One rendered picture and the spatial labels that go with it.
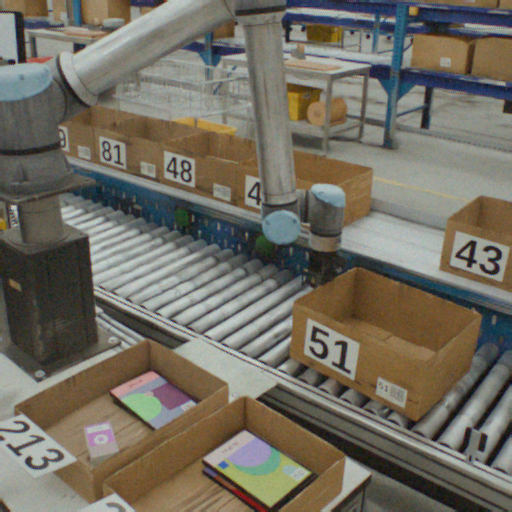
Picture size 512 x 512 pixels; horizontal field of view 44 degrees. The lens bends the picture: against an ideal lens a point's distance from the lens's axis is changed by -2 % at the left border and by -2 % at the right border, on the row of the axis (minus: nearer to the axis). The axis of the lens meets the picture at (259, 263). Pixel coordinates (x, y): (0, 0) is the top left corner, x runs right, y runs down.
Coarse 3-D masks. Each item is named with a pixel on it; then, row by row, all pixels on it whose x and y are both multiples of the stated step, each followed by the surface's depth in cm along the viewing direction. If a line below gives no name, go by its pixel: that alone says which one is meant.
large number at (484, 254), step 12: (456, 240) 187; (468, 240) 184; (480, 240) 182; (456, 252) 188; (468, 252) 186; (480, 252) 183; (492, 252) 181; (504, 252) 179; (456, 264) 189; (468, 264) 187; (480, 264) 185; (492, 264) 182; (504, 264) 180; (492, 276) 183
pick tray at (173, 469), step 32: (224, 416) 140; (256, 416) 142; (160, 448) 127; (192, 448) 135; (288, 448) 138; (320, 448) 131; (128, 480) 123; (160, 480) 130; (192, 480) 131; (320, 480) 121
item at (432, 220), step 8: (376, 200) 236; (376, 208) 237; (384, 208) 235; (392, 208) 233; (400, 208) 231; (408, 208) 229; (400, 216) 232; (408, 216) 230; (416, 216) 228; (424, 216) 226; (432, 216) 225; (440, 216) 223; (424, 224) 228; (432, 224) 226; (440, 224) 224
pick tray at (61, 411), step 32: (128, 352) 158; (160, 352) 160; (64, 384) 145; (96, 384) 153; (192, 384) 155; (224, 384) 147; (32, 416) 141; (64, 416) 148; (96, 416) 148; (128, 416) 148; (192, 416) 139; (64, 448) 138; (128, 448) 126; (64, 480) 130; (96, 480) 122
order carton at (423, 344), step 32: (320, 288) 175; (352, 288) 188; (384, 288) 182; (320, 320) 162; (352, 320) 191; (384, 320) 185; (416, 320) 178; (448, 320) 171; (480, 320) 163; (384, 352) 151; (416, 352) 176; (448, 352) 152; (352, 384) 162; (416, 384) 148; (448, 384) 160; (416, 416) 151
